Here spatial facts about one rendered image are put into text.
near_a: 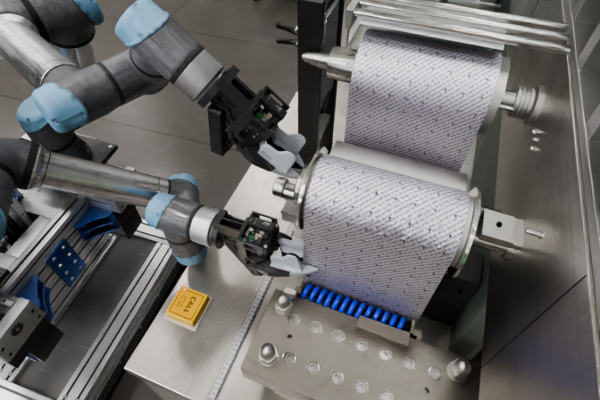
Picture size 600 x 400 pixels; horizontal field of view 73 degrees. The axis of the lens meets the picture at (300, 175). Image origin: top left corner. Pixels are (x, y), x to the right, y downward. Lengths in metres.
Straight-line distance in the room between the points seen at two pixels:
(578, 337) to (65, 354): 1.69
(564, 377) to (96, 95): 0.68
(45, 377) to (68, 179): 1.07
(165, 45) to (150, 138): 2.15
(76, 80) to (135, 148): 2.04
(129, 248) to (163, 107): 1.27
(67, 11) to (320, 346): 0.86
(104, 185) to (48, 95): 0.30
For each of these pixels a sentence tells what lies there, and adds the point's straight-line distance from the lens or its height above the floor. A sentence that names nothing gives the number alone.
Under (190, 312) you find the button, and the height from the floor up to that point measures 0.92.
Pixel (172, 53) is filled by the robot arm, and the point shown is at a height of 1.47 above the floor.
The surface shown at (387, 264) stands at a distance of 0.70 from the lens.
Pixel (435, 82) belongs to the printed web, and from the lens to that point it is 0.74.
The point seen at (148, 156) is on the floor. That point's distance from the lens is 2.65.
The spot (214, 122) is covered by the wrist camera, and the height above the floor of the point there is 1.35.
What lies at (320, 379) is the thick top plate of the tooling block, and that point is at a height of 1.03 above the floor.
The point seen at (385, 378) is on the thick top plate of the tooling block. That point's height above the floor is 1.03.
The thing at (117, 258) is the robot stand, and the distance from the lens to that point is 1.99.
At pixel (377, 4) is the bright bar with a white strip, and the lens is 0.78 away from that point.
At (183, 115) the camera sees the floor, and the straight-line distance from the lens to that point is 2.87.
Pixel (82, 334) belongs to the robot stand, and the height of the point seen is 0.21.
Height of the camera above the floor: 1.79
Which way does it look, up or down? 49 degrees down
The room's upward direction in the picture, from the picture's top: straight up
